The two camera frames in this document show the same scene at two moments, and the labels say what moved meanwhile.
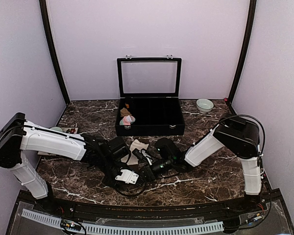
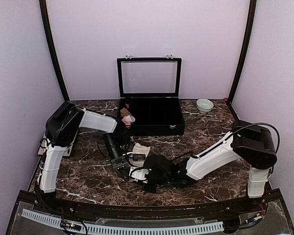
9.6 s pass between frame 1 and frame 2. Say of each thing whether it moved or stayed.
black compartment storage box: stayed
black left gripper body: moved
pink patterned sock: stayed
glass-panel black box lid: stayed
